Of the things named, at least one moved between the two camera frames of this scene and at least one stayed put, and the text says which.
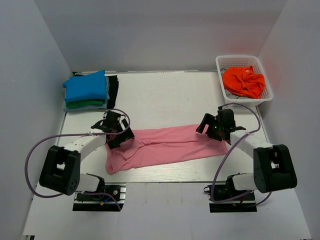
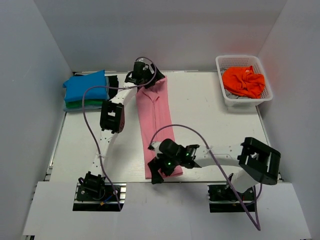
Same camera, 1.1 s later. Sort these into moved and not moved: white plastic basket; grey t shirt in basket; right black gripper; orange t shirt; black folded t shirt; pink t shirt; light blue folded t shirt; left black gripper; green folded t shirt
Moved: pink t shirt; left black gripper; right black gripper
Not moved: white plastic basket; orange t shirt; grey t shirt in basket; light blue folded t shirt; black folded t shirt; green folded t shirt
